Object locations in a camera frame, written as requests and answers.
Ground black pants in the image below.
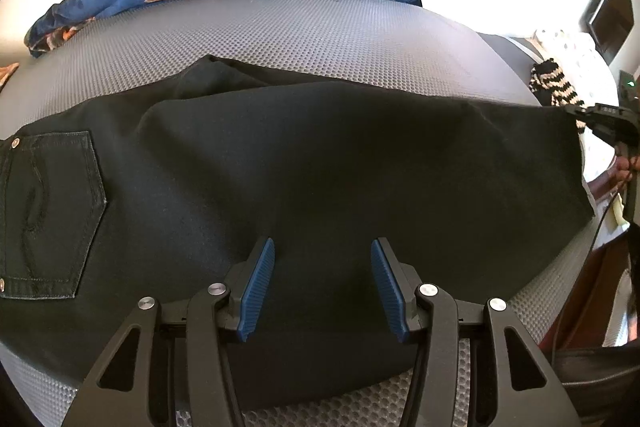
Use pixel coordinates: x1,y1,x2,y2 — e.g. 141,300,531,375
1,56,593,410

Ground person's right hand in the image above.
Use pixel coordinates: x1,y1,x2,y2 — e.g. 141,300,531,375
610,156,639,191

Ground black white striped cloth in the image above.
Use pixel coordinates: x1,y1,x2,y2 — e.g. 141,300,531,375
528,58,585,107

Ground dark wooden furniture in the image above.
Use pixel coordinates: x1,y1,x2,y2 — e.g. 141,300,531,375
580,0,639,75

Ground grey mesh mattress pad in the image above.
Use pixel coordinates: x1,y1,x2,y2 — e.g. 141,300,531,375
0,0,601,427

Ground wooden bed frame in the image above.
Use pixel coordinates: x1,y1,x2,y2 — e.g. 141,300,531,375
539,230,634,359

